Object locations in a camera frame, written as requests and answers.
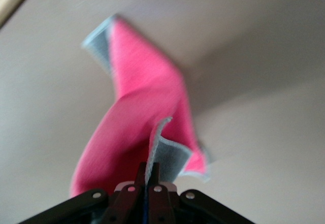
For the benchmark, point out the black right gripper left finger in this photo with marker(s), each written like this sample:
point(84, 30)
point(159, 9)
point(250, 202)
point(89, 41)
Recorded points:
point(101, 208)

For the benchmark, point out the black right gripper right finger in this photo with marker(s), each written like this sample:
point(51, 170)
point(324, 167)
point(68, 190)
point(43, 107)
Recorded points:
point(190, 208)

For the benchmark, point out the pink cloth with grey edge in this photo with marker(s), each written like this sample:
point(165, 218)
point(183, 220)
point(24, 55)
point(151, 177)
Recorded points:
point(142, 87)

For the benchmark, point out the brown table cover sheet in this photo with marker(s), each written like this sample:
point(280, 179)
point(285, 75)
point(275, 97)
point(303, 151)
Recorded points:
point(254, 56)

